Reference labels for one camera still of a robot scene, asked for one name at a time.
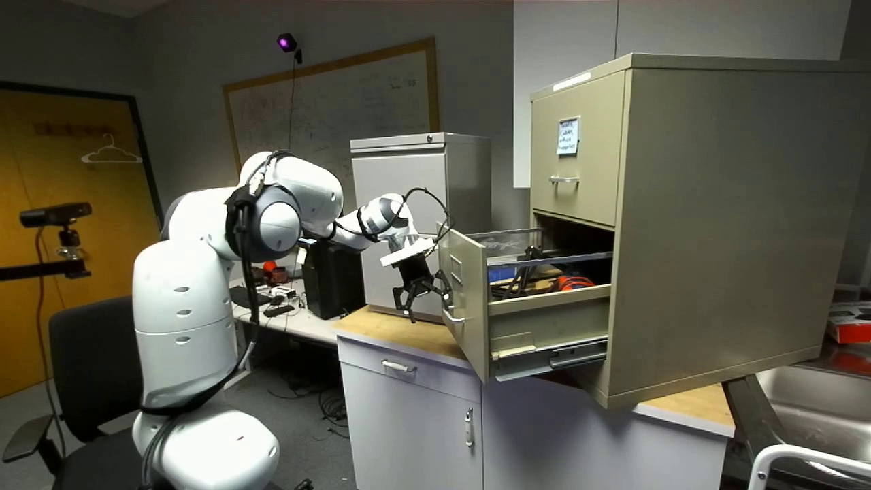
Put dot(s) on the white cluttered desk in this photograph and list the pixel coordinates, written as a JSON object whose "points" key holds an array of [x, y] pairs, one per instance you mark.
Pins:
{"points": [[290, 322]]}

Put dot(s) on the beige drawer without label card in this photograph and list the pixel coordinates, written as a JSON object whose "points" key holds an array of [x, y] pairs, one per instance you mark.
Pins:
{"points": [[544, 317]]}

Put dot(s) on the white blue label card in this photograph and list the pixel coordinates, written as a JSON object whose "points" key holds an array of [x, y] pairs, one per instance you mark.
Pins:
{"points": [[570, 137]]}

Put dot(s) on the orange door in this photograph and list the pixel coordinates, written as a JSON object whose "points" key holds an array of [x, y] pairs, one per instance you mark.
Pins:
{"points": [[54, 144]]}

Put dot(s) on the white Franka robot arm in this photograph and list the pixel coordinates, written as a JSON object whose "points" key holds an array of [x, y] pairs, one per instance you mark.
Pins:
{"points": [[181, 307]]}

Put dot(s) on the white tube frame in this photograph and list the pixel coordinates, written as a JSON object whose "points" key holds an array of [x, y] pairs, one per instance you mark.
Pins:
{"points": [[797, 453]]}

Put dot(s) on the beige metal filing cabinet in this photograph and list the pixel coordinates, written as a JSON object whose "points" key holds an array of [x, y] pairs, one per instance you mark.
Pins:
{"points": [[725, 226]]}

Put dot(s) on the stainless steel sink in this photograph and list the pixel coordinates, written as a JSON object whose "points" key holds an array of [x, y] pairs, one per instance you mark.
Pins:
{"points": [[818, 399]]}

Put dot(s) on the grey filing cabinet drawer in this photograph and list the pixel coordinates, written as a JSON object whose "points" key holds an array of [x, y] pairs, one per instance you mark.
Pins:
{"points": [[399, 171], [377, 288]]}

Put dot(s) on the wood framed whiteboard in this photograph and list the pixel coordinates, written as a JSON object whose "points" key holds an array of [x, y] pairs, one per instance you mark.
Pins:
{"points": [[363, 98]]}

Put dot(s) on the black box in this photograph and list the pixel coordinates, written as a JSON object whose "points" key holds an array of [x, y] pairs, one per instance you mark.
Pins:
{"points": [[329, 280]]}

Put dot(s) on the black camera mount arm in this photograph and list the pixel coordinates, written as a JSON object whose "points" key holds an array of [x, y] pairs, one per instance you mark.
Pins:
{"points": [[45, 271]]}

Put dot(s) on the grey counter with wood top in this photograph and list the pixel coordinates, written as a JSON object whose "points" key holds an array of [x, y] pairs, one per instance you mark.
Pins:
{"points": [[544, 453]]}

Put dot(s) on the red and white box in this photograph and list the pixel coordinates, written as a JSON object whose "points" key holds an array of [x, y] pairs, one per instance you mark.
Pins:
{"points": [[853, 330]]}

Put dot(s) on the red tool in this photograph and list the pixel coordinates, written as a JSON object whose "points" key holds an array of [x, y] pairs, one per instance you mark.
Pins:
{"points": [[571, 280]]}

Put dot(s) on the camera with purple light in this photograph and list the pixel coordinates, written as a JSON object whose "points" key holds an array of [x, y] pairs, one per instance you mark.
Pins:
{"points": [[286, 45]]}

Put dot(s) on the beige drawer with label card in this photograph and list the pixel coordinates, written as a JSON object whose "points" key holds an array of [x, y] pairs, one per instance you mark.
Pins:
{"points": [[599, 137]]}

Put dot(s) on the black camera on stand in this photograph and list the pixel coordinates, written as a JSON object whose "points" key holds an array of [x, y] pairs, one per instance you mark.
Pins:
{"points": [[54, 213]]}

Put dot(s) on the grey counter drawer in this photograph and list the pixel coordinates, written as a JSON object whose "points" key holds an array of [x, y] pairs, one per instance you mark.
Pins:
{"points": [[444, 375]]}

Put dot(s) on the black office chair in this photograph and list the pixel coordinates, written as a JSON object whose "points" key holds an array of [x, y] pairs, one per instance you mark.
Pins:
{"points": [[90, 362]]}

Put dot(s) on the grey counter door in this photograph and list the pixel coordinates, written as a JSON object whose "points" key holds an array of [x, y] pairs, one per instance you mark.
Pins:
{"points": [[589, 445], [408, 445]]}

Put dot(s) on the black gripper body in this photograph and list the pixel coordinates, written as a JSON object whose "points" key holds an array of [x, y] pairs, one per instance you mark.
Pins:
{"points": [[422, 275]]}

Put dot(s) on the small red desk item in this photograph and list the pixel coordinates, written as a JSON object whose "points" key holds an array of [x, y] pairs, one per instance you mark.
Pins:
{"points": [[271, 271]]}

